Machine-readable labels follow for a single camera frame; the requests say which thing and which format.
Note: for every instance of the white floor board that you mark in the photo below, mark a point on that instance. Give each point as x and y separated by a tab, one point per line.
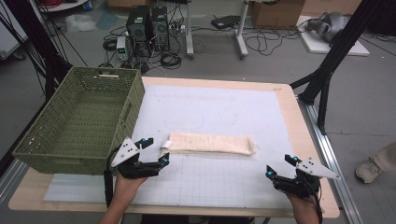
317	45

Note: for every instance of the black flat box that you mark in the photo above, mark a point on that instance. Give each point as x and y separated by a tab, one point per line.
224	21

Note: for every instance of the grey rounded machine shell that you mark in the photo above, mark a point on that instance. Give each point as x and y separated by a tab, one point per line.
331	26

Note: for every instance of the beige towel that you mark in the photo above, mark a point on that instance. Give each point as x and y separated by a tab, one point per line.
211	143

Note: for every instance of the black computer tower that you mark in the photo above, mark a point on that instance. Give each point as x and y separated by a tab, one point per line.
160	29
138	31

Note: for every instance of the white grid mat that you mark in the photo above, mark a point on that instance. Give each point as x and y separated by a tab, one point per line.
218	109

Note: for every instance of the clear plastic bag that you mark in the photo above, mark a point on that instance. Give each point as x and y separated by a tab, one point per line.
80	23

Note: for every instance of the person's right hand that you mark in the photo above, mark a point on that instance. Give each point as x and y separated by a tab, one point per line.
305	203

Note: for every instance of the person's left hand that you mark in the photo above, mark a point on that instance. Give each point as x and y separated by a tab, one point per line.
127	186

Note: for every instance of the aluminium floor rail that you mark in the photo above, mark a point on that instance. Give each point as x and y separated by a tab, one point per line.
330	155

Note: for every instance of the green woven plastic basket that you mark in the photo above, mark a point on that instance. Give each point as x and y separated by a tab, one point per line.
84	121

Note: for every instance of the brown cardboard box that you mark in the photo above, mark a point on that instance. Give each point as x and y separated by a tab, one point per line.
277	14

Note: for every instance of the white desk leg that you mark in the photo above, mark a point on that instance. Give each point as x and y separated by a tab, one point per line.
241	34
189	31

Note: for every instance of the white power strip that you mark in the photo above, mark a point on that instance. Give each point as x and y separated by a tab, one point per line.
177	28

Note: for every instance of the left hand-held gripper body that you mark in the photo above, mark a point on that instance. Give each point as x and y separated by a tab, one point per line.
127	151

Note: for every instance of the black metal stand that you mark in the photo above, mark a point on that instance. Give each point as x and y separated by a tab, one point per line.
37	46
336	53

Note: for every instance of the grey bench power supply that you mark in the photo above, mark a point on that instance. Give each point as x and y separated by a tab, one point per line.
122	48

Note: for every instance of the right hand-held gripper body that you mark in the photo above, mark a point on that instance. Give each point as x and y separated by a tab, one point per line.
306	183

